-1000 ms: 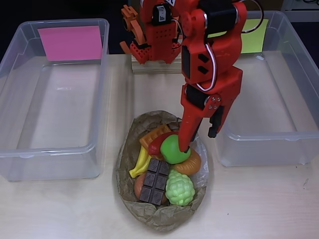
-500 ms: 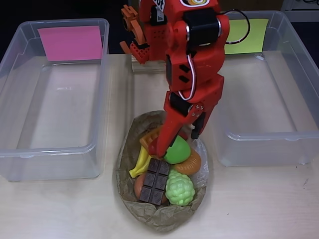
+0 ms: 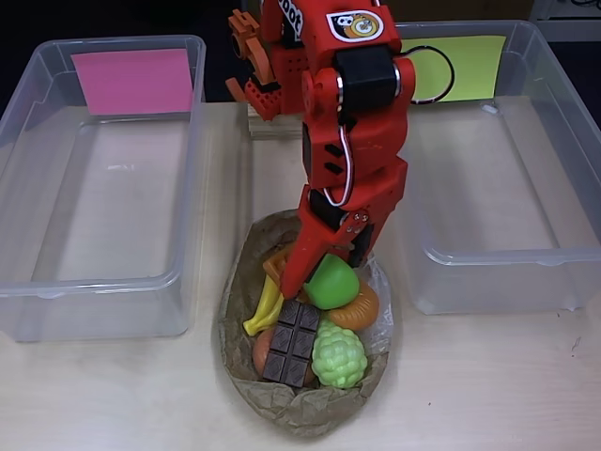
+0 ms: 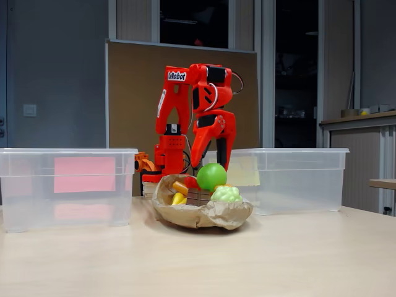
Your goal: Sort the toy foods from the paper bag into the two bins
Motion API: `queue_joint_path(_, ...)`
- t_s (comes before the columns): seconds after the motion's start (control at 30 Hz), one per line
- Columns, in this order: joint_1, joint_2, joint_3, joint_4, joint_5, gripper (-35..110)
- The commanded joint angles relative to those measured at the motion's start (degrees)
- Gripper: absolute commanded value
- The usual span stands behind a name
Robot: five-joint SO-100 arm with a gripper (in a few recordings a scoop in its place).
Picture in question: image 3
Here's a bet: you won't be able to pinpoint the orange toy waffle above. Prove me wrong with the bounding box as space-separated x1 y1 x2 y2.
262 248 295 290

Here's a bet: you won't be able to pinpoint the green toy apple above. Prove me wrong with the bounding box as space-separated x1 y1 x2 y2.
303 253 362 311

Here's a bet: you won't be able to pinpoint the orange toy croissant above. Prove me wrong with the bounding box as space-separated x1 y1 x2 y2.
326 287 380 331

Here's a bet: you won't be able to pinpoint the brown toy chocolate bar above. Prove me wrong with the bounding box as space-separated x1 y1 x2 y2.
261 300 322 387

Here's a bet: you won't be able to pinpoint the clear plastic bin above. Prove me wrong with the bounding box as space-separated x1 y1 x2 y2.
373 19 601 316
0 34 208 343

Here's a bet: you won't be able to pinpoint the yellow-green paper label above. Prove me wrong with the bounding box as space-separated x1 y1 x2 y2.
398 35 508 104

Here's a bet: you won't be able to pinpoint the pink paper label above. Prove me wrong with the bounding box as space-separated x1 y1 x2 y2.
69 48 194 117

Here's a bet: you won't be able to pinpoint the yellow toy banana bunch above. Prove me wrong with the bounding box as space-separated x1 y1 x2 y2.
242 276 287 337

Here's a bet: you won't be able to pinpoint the clear plastic film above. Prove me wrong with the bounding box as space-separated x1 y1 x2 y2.
363 253 393 358

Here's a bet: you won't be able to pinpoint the brown toy donut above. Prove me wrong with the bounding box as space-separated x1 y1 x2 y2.
252 328 278 382

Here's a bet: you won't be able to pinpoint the light green toy grapes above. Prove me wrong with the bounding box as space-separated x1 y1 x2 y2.
312 319 369 390

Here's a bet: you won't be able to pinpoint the wooden base block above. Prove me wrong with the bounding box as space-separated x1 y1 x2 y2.
247 101 306 141

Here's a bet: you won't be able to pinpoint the crumpled brown paper bag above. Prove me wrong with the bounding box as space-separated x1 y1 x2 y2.
216 209 403 441

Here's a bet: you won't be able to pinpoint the orange table clamp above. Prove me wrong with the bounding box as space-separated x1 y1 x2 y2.
224 9 283 102

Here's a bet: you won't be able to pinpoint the white background furniture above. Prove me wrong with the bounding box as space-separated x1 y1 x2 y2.
530 0 601 43

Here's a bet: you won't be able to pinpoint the white red servo cable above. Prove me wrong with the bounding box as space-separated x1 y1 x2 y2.
323 105 359 208

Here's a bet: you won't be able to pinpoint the thin servo cable loop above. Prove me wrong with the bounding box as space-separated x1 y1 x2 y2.
398 44 455 104

